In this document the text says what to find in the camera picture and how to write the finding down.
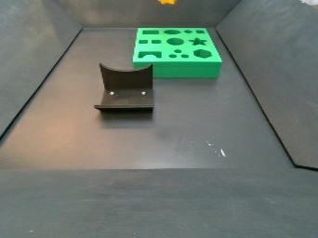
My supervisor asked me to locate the black curved holder bracket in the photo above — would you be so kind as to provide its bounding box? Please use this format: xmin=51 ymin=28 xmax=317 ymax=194
xmin=95 ymin=64 xmax=154 ymax=112

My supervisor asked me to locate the green shape sorter block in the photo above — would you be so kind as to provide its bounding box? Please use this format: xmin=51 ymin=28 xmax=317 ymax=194
xmin=132 ymin=28 xmax=222 ymax=78

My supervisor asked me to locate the yellow star object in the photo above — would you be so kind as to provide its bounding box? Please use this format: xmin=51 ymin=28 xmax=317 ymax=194
xmin=158 ymin=0 xmax=176 ymax=5

